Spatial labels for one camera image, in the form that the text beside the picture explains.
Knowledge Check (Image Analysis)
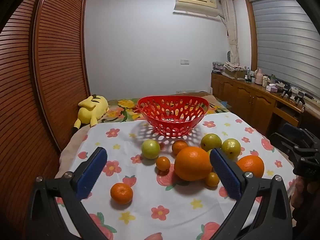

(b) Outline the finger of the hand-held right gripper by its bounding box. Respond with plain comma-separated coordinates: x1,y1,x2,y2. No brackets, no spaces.
269,132,304,160
282,123,316,143

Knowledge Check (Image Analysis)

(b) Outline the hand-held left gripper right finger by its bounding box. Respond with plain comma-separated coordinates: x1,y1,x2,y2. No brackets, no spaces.
209,148,293,240

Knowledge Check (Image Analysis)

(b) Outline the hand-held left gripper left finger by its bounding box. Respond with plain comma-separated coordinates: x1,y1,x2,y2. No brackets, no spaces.
25,147,110,240

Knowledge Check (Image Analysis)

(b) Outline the small tangerine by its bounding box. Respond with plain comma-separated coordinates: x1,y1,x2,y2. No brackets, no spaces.
205,172,220,187
156,156,171,172

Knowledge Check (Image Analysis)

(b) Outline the green apple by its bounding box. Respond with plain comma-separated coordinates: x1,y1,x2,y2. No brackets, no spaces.
141,139,161,160
200,133,222,152
221,138,241,161

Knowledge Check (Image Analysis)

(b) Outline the large orange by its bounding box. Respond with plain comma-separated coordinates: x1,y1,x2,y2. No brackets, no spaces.
174,146,213,182
236,155,265,178

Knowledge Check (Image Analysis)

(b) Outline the medium orange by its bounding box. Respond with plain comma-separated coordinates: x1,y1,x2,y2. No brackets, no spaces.
110,182,134,204
172,140,189,155

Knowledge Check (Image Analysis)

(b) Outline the red perforated plastic basket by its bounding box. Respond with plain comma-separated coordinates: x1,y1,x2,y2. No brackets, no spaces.
137,95,210,138

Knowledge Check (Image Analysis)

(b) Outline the person's right hand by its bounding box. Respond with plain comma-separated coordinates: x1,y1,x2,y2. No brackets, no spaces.
291,177,311,210

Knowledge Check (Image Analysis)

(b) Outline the wooden cabinet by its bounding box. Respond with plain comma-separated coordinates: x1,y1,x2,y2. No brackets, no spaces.
211,72,320,140

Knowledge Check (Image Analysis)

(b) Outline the yellow plush toy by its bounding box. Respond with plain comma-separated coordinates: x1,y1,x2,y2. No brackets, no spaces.
72,94,110,137

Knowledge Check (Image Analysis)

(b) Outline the white floral tablecloth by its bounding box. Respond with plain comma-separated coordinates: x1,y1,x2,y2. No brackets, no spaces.
54,112,298,240

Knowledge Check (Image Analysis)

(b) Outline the floral blanket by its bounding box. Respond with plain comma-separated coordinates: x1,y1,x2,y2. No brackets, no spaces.
55,92,233,180

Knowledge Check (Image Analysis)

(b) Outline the cardboard box with cloth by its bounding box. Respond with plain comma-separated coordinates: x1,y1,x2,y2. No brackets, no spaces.
224,62,248,78

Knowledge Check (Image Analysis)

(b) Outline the grey window blind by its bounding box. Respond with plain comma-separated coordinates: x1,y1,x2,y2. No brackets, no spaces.
250,0,320,110

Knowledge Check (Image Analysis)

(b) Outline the clear storage box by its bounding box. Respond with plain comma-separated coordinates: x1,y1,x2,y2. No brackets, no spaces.
212,61,227,73

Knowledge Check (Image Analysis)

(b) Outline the wooden louvred wardrobe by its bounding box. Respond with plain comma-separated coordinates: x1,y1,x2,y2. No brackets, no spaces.
0,0,91,240

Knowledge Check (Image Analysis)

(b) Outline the cream curtain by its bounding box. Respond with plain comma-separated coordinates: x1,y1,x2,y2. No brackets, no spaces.
220,0,241,64

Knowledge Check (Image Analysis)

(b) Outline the white air conditioner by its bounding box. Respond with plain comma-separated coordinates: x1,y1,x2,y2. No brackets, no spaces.
174,0,220,18

